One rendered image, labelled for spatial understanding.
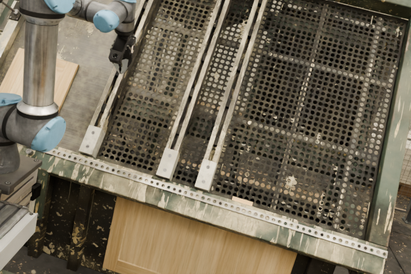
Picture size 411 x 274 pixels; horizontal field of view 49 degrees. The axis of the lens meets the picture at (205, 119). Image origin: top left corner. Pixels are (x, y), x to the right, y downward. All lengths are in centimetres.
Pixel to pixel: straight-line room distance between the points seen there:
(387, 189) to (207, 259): 90
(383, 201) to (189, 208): 81
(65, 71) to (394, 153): 154
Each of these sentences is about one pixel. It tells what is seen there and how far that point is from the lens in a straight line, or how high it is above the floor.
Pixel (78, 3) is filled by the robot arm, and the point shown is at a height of 156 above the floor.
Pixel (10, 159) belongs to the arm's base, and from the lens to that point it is 152.
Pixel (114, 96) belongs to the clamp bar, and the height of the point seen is 116.
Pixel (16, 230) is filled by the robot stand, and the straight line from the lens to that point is 142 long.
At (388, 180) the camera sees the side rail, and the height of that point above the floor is 113.
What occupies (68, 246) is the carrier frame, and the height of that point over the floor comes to 29.
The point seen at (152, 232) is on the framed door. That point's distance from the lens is 230.
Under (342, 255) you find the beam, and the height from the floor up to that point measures 84.
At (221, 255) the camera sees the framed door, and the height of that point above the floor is 53.
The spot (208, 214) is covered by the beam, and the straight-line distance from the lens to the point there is 193.
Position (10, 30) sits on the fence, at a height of 129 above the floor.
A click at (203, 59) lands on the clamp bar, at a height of 140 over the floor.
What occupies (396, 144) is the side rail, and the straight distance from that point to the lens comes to 213.
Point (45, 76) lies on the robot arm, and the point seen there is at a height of 138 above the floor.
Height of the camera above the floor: 172
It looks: 16 degrees down
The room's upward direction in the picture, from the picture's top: 14 degrees clockwise
